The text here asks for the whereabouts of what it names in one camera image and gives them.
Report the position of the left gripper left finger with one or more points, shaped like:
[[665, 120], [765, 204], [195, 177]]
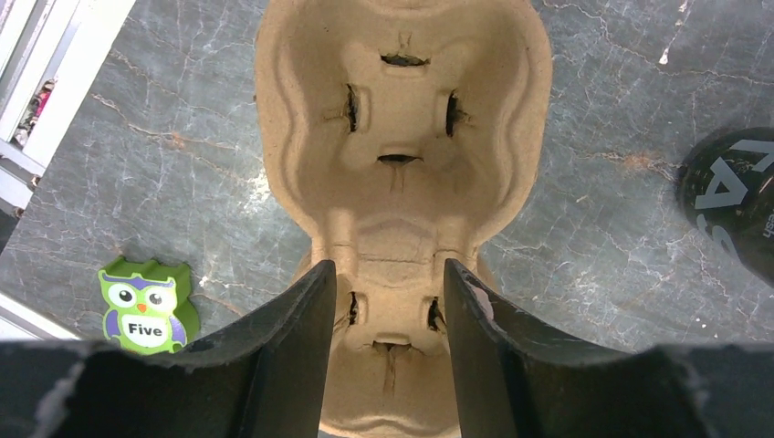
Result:
[[261, 376]]

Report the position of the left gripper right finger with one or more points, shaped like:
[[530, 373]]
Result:
[[517, 376]]

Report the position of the brown cardboard cup carrier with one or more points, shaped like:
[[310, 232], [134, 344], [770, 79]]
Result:
[[398, 135]]

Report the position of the green owl number tile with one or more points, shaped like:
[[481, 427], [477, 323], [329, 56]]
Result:
[[149, 307]]

